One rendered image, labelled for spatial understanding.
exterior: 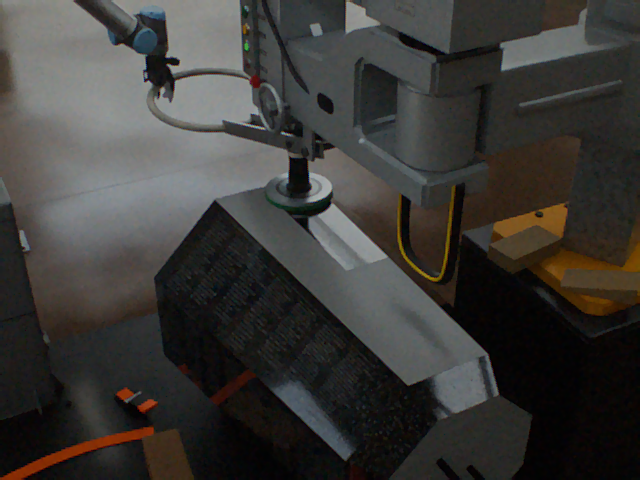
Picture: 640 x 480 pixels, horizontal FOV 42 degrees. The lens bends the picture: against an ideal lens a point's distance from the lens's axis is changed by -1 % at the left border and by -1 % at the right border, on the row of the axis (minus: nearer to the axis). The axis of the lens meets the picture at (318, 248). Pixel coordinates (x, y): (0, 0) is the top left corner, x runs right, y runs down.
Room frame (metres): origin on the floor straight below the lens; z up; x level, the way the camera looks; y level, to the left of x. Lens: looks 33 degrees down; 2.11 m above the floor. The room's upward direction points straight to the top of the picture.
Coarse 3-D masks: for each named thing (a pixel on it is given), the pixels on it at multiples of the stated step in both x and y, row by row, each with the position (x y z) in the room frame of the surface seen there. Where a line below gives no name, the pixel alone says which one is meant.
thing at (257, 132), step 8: (224, 120) 2.68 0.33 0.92; (256, 120) 2.71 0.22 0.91; (232, 128) 2.63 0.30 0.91; (240, 128) 2.57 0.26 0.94; (248, 128) 2.52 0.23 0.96; (256, 128) 2.47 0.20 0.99; (264, 128) 2.43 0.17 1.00; (240, 136) 2.57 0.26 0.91; (248, 136) 2.52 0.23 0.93; (256, 136) 2.47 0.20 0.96; (264, 136) 2.42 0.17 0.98; (272, 136) 2.37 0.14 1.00; (280, 136) 2.32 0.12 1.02; (288, 136) 2.28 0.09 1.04; (296, 136) 2.25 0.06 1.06; (272, 144) 2.37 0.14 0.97; (280, 144) 2.33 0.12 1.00; (288, 144) 2.26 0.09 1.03; (296, 144) 2.24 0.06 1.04; (320, 144) 2.13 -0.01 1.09; (328, 144) 2.17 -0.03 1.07; (296, 152) 2.24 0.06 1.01; (304, 152) 2.13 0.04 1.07; (320, 152) 2.12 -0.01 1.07
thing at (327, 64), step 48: (288, 48) 2.19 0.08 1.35; (336, 48) 1.98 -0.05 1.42; (384, 48) 1.81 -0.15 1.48; (288, 96) 2.19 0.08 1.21; (336, 96) 1.98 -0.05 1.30; (384, 96) 1.94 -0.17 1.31; (432, 96) 1.67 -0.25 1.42; (336, 144) 1.97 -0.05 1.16; (384, 144) 1.85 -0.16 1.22; (432, 192) 1.66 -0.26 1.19
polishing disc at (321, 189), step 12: (276, 180) 2.40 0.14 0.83; (312, 180) 2.40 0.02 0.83; (324, 180) 2.40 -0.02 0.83; (276, 192) 2.32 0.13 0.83; (288, 192) 2.32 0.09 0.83; (312, 192) 2.32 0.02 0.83; (324, 192) 2.32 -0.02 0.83; (288, 204) 2.25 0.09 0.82; (300, 204) 2.25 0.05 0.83; (312, 204) 2.26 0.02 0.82
